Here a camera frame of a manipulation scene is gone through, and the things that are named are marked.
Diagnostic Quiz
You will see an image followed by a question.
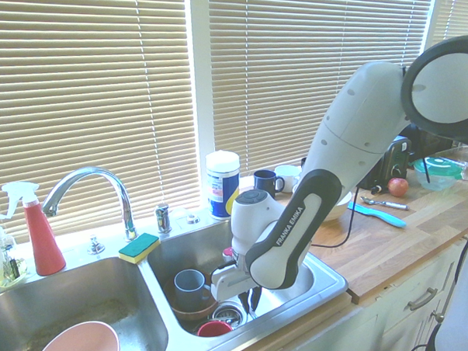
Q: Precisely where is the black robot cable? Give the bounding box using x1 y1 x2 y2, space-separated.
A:
308 182 361 251

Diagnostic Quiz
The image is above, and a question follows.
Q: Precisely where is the dark navy mug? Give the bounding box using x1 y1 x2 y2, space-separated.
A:
252 169 287 195

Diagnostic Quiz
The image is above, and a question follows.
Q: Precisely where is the large white bowl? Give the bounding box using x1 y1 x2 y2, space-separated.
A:
324 188 354 224

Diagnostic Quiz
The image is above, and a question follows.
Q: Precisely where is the glass bowl green lid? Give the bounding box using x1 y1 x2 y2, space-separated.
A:
411 155 466 193

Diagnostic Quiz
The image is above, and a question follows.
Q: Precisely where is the black toaster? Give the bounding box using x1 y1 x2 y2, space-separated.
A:
357 134 414 193

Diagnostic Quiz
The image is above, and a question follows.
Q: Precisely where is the white kitchen base cabinet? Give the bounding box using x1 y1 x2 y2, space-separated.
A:
206 215 468 351

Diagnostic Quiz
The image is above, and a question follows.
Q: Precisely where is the red spray bottle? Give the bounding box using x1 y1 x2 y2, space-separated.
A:
0 180 71 279

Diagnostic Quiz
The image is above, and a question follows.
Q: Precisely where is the metal drain strainer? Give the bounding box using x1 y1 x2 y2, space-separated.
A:
211 303 249 327

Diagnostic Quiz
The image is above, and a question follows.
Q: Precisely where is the disinfecting wipes canister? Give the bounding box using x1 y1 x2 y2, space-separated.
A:
202 148 243 222

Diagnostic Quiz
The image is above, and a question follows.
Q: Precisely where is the clear bottle yellow soap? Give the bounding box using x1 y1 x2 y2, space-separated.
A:
0 242 29 291

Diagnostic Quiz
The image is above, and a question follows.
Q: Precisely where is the metal spoon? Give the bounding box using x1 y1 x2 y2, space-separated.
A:
359 195 411 212

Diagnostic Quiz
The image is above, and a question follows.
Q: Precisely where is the red apple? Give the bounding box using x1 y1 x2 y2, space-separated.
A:
386 176 411 199

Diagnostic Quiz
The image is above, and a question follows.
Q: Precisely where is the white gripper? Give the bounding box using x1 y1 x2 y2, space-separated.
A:
209 261 264 315

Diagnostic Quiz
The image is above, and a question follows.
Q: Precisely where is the narrow beige window blind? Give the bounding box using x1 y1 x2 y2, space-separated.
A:
431 0 468 43

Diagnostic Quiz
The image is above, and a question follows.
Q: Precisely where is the yellow and green sponge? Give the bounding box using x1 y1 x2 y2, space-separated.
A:
116 231 161 266

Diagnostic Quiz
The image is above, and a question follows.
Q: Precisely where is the brown ceramic bowl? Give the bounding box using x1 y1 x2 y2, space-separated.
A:
162 276 221 324

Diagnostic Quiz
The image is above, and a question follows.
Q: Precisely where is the grey mug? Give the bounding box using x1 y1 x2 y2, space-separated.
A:
172 269 216 312

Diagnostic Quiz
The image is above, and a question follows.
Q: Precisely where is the wide beige window blind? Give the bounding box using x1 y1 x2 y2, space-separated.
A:
0 0 210 253

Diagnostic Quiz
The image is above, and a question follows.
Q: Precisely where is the pink plastic bowl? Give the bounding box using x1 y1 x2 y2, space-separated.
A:
39 318 122 351

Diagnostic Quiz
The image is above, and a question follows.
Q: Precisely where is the red cup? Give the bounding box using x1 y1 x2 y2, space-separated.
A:
196 318 234 339

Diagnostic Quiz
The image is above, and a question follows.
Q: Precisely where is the white mug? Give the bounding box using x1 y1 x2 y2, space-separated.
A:
272 163 303 195

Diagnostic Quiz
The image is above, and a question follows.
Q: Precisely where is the small chrome faucet knob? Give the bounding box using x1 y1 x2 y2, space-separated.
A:
86 234 106 255

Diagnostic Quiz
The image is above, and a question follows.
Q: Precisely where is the chrome gooseneck faucet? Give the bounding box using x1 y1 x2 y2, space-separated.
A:
40 163 142 244

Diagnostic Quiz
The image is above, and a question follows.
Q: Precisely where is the brass drawer handle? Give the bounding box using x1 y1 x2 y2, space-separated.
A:
407 285 440 314

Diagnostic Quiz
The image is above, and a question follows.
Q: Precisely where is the stainless steel double sink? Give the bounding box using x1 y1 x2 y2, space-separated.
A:
0 207 352 351

